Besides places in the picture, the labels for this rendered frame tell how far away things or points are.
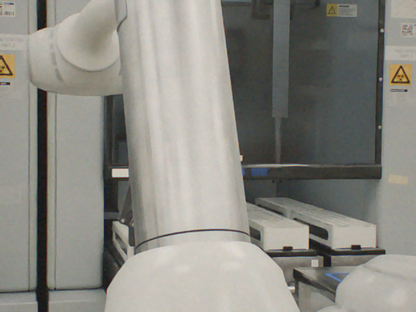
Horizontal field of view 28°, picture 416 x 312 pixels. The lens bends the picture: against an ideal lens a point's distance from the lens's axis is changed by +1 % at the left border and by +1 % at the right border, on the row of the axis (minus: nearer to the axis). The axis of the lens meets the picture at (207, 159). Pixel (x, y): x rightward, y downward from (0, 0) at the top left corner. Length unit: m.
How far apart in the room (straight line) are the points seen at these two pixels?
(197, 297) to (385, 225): 1.30
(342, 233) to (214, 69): 1.12
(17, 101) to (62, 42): 0.43
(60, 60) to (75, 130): 0.43
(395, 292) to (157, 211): 0.20
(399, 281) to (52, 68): 0.77
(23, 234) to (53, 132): 0.22
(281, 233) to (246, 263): 1.12
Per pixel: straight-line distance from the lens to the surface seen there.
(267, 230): 1.77
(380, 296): 0.71
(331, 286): 1.41
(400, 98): 1.92
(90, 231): 1.75
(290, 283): 1.76
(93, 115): 1.74
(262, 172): 1.78
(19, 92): 1.73
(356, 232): 1.84
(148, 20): 0.75
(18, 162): 1.73
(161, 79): 0.73
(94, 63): 1.31
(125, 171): 1.72
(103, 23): 1.25
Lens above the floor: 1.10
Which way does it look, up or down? 3 degrees down
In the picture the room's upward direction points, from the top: 1 degrees clockwise
